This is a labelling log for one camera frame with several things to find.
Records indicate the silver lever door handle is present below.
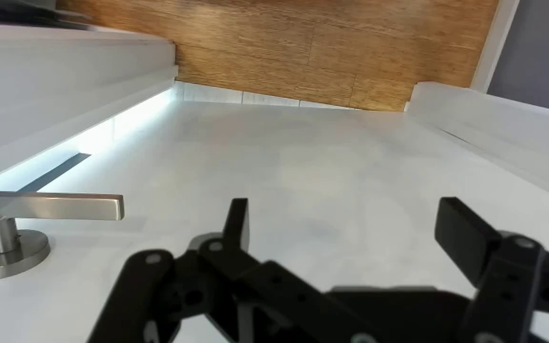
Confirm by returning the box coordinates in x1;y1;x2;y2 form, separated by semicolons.
0;191;126;283

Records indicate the white door frame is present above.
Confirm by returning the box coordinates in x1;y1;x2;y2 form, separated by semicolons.
0;26;178;172

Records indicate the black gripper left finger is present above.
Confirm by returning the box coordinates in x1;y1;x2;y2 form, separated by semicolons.
86;197;378;343

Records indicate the white door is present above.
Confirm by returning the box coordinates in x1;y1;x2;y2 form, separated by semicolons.
0;90;549;343

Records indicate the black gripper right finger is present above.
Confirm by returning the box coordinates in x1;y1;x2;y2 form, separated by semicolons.
435;197;549;343

